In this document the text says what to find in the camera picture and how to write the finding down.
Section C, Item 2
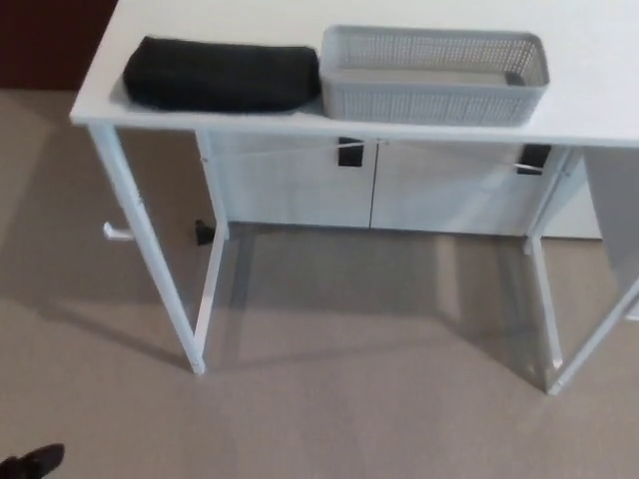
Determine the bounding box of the grey perforated plastic basket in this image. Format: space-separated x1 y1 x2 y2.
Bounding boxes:
319 24 551 126

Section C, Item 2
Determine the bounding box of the white cabinet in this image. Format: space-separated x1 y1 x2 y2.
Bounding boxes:
197 130 608 241

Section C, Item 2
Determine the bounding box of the black cloth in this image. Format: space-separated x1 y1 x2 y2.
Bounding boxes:
122 35 322 114

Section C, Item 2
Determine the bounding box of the black cabinet handle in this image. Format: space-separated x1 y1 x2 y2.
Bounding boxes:
337 137 366 169
516 144 551 176

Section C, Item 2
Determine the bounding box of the white metal-legged table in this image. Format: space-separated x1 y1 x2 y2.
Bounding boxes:
69 0 639 398

